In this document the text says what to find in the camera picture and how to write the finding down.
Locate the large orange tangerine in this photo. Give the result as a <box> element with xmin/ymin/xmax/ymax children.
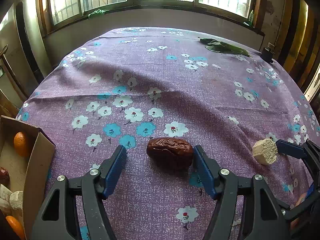
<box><xmin>6</xmin><ymin>216</ymin><xmax>25</xmax><ymax>240</ymax></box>

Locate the pale hexagonal sugarcane chunk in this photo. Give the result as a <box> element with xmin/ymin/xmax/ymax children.
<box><xmin>252</xmin><ymin>138</ymin><xmax>278</xmax><ymax>166</ymax></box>

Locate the beige sugarcane chunk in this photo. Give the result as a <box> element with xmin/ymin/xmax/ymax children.
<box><xmin>0</xmin><ymin>184</ymin><xmax>12</xmax><ymax>216</ymax></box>

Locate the dark red jujube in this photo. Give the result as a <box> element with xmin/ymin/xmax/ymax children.
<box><xmin>146</xmin><ymin>137</ymin><xmax>194</xmax><ymax>172</ymax></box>

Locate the pale round sugarcane chunk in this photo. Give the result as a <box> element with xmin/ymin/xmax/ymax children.
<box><xmin>9</xmin><ymin>191</ymin><xmax>23</xmax><ymax>211</ymax></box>

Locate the brown cardboard box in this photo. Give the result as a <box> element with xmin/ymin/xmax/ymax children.
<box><xmin>1</xmin><ymin>116</ymin><xmax>56</xmax><ymax>239</ymax></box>

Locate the red jujube in box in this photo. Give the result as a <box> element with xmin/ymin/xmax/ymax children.
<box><xmin>0</xmin><ymin>167</ymin><xmax>10</xmax><ymax>187</ymax></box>

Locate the small dark bottle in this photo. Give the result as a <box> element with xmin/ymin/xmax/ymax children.
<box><xmin>260</xmin><ymin>42</ymin><xmax>274</xmax><ymax>63</ymax></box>

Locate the green leaf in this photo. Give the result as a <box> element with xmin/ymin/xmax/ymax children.
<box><xmin>200</xmin><ymin>38</ymin><xmax>250</xmax><ymax>57</ymax></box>

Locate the green spray bottle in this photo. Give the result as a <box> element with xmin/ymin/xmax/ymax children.
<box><xmin>248</xmin><ymin>10</ymin><xmax>254</xmax><ymax>27</ymax></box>

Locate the purple floral tablecloth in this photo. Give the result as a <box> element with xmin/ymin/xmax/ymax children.
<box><xmin>17</xmin><ymin>27</ymin><xmax>319</xmax><ymax>239</ymax></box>

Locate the tall standing air conditioner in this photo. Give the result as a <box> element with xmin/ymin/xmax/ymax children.
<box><xmin>1</xmin><ymin>0</ymin><xmax>53</xmax><ymax>94</ymax></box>

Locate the green cloth on sill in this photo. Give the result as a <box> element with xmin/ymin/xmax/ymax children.
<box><xmin>88</xmin><ymin>9</ymin><xmax>108</xmax><ymax>19</ymax></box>

